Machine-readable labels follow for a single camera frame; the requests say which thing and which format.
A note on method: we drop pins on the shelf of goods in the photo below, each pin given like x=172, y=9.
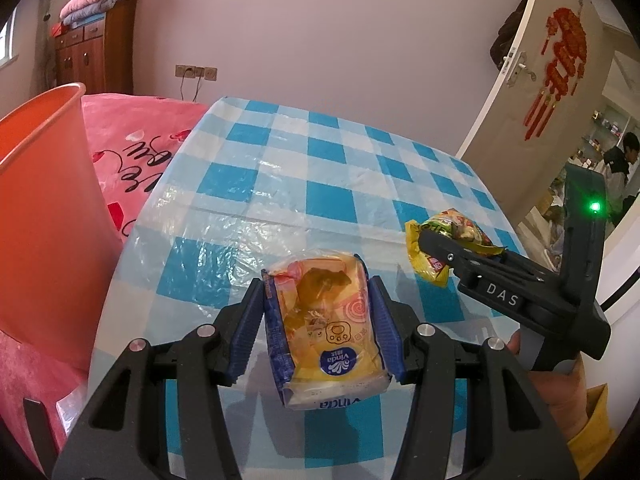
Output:
x=607, y=122

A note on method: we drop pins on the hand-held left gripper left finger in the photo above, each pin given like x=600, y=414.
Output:
x=247, y=330

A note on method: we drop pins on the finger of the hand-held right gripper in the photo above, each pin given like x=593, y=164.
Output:
x=450, y=257
x=530, y=270

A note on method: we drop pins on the dark hanging jacket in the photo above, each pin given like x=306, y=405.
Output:
x=507, y=30

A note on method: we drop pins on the brown wooden cabinet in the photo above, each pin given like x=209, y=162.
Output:
x=115, y=45

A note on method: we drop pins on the person's right hand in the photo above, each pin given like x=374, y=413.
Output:
x=562, y=395

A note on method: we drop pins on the window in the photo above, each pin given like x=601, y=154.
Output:
x=6, y=40

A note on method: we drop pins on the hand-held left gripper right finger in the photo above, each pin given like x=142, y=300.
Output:
x=387, y=330

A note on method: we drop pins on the person's right forearm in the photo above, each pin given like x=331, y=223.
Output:
x=595, y=435

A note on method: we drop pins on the yellow snack packet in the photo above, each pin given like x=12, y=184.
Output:
x=425, y=265

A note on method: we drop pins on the wall power outlet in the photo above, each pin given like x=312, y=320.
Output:
x=197, y=72

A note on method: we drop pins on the pink printed bedsheet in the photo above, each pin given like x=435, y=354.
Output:
x=140, y=160

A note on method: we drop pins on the white door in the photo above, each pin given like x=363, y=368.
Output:
x=505, y=125

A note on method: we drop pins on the yellow tissue pack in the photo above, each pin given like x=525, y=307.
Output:
x=325, y=320

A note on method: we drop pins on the red knot door ornament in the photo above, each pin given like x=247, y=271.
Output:
x=562, y=55

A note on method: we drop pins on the red plastic bin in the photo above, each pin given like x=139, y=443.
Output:
x=45, y=210

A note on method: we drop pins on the blue white checkered tablecloth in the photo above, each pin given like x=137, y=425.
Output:
x=325, y=185

